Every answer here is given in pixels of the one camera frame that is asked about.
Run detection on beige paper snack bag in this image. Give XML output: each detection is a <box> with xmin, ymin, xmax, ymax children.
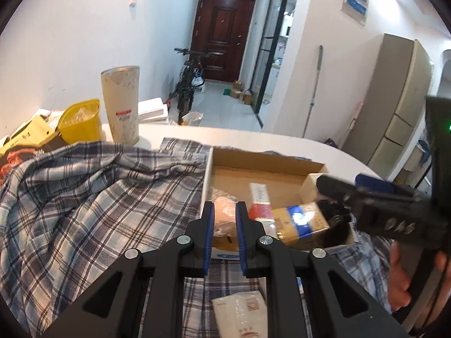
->
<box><xmin>212</xmin><ymin>291</ymin><xmax>268</xmax><ymax>338</ymax></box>

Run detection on yellow blue cigarette pack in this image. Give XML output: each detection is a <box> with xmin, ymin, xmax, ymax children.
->
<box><xmin>272</xmin><ymin>202</ymin><xmax>330</xmax><ymax>246</ymax></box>

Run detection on beige round puff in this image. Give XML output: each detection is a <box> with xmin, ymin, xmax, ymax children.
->
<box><xmin>210</xmin><ymin>187</ymin><xmax>238</xmax><ymax>237</ymax></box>

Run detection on beige square box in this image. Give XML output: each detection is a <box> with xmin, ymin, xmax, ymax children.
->
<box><xmin>299</xmin><ymin>173</ymin><xmax>327</xmax><ymax>204</ymax></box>

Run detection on red silver cigarette carton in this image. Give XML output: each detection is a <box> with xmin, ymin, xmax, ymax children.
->
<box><xmin>248</xmin><ymin>182</ymin><xmax>277</xmax><ymax>238</ymax></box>

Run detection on black knit glove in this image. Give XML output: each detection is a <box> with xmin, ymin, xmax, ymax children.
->
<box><xmin>317</xmin><ymin>200</ymin><xmax>351</xmax><ymax>248</ymax></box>

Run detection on person's right hand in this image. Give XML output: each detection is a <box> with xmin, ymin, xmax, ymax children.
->
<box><xmin>388</xmin><ymin>242</ymin><xmax>450</xmax><ymax>316</ymax></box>

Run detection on blue plaid shirt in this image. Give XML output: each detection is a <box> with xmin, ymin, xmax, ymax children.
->
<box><xmin>0</xmin><ymin>137</ymin><xmax>394</xmax><ymax>338</ymax></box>

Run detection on beige refrigerator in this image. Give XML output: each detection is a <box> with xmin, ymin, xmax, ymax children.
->
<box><xmin>342</xmin><ymin>34</ymin><xmax>433</xmax><ymax>179</ymax></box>

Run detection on open cardboard box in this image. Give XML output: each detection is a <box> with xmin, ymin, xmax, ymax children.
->
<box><xmin>202</xmin><ymin>147</ymin><xmax>357</xmax><ymax>261</ymax></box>

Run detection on yellow plastic bin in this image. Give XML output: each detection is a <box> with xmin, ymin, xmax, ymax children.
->
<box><xmin>57</xmin><ymin>99</ymin><xmax>102</xmax><ymax>144</ymax></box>

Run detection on white foam box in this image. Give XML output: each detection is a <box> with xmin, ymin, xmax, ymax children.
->
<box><xmin>138</xmin><ymin>98</ymin><xmax>168</xmax><ymax>123</ymax></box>

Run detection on yellow packaging bag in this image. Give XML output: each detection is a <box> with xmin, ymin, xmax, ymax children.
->
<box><xmin>1</xmin><ymin>115</ymin><xmax>58</xmax><ymax>156</ymax></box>

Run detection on cardboard boxes on floor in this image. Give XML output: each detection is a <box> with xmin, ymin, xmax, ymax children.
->
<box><xmin>223</xmin><ymin>81</ymin><xmax>253</xmax><ymax>105</ymax></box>

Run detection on white plastic bag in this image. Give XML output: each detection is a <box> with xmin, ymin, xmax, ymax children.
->
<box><xmin>191</xmin><ymin>69</ymin><xmax>205</xmax><ymax>92</ymax></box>

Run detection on black bicycle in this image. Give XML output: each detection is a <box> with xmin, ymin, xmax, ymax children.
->
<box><xmin>169</xmin><ymin>48</ymin><xmax>223</xmax><ymax>124</ymax></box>

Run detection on black framed glass door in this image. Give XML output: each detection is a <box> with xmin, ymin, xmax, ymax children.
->
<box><xmin>249</xmin><ymin>0</ymin><xmax>297</xmax><ymax>122</ymax></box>

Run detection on dark red entrance door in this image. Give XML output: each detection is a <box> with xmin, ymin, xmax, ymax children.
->
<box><xmin>191</xmin><ymin>0</ymin><xmax>255</xmax><ymax>83</ymax></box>

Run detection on pink broom handle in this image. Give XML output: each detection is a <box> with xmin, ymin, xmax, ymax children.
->
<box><xmin>338</xmin><ymin>101</ymin><xmax>363</xmax><ymax>149</ymax></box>

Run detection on grey mop handle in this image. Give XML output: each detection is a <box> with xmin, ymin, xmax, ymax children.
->
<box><xmin>302</xmin><ymin>44</ymin><xmax>324</xmax><ymax>138</ymax></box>

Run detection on wall electrical panel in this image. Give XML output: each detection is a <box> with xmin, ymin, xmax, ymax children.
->
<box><xmin>342</xmin><ymin>0</ymin><xmax>369</xmax><ymax>26</ymax></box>

